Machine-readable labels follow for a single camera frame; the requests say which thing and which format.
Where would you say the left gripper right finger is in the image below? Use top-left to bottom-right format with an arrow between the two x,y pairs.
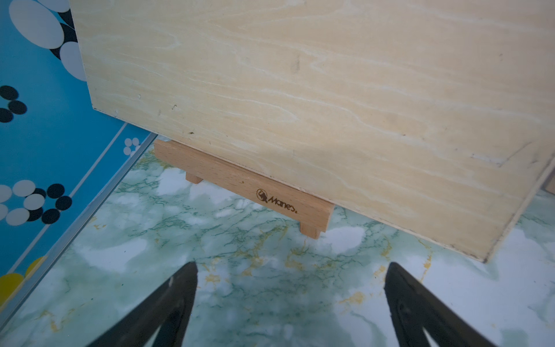
384,262 -> 494,346

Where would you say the plywood board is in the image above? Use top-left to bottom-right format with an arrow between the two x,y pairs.
70,1 -> 554,262

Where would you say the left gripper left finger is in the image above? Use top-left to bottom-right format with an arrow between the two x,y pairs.
90,262 -> 198,346

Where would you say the wooden easel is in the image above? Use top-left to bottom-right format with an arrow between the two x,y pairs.
154,140 -> 335,239

